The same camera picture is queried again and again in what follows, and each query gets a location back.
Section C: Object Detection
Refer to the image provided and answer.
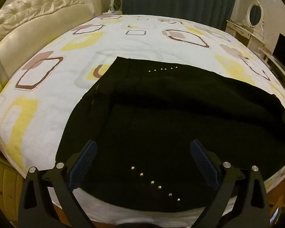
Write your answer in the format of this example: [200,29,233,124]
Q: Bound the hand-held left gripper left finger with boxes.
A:
[18,140,98,228]

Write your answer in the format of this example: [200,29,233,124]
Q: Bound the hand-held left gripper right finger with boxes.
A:
[190,139,269,228]

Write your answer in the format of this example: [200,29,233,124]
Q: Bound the black pants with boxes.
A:
[55,56,285,213]

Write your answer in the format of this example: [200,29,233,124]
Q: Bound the printed white bed sheet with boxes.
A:
[0,14,285,228]

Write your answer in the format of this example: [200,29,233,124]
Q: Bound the white television stand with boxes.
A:
[259,46,285,100]

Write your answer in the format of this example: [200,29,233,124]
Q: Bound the white dressing table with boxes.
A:
[226,19,266,50]

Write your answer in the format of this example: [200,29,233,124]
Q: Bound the cream tufted headboard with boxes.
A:
[0,0,102,105]

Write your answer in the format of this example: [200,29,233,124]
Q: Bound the oval white-framed mirror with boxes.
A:
[246,0,264,28]

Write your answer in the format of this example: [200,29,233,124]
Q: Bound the small white desk fan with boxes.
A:
[108,0,123,15]

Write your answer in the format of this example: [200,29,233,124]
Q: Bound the dark teal curtain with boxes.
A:
[122,0,241,31]

